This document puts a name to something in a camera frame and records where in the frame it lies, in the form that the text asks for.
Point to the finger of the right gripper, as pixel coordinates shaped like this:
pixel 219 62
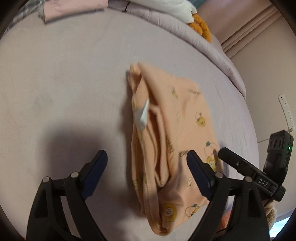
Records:
pixel 241 165

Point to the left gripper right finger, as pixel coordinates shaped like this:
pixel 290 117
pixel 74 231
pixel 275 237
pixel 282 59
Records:
pixel 247 220

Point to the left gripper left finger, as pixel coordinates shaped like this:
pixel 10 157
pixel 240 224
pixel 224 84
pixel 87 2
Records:
pixel 47 220

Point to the peach duck print shirt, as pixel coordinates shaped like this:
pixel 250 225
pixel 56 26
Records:
pixel 170 118

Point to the person's right hand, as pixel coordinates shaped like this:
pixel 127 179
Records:
pixel 268 206

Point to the white power strip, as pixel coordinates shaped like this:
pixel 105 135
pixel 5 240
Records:
pixel 287 113

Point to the pink curtain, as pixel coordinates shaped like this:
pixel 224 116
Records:
pixel 236 23

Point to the lilac bed sheet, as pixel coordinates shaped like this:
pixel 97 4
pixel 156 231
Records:
pixel 65 96

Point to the lilac folded duvet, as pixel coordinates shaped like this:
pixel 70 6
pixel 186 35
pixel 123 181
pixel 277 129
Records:
pixel 213 51

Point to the folded pink garment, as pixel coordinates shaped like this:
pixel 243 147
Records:
pixel 55 10

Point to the plaid pillow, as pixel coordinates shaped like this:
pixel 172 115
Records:
pixel 30 7

